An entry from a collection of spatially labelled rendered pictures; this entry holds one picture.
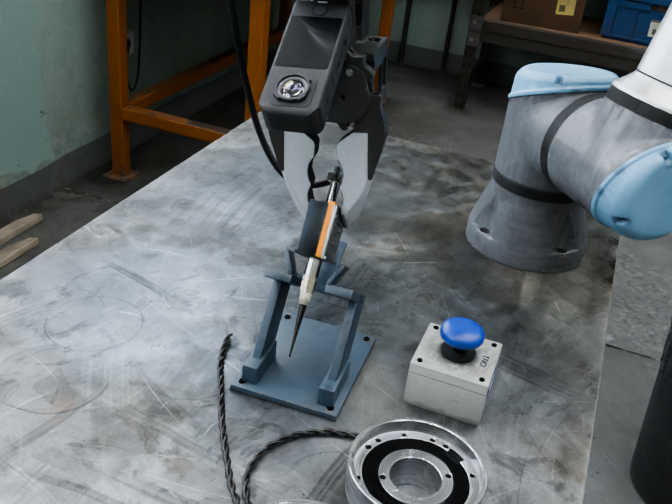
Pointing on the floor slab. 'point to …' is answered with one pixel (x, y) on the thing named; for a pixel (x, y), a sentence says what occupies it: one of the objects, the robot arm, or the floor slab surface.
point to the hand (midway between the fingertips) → (326, 214)
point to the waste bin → (656, 438)
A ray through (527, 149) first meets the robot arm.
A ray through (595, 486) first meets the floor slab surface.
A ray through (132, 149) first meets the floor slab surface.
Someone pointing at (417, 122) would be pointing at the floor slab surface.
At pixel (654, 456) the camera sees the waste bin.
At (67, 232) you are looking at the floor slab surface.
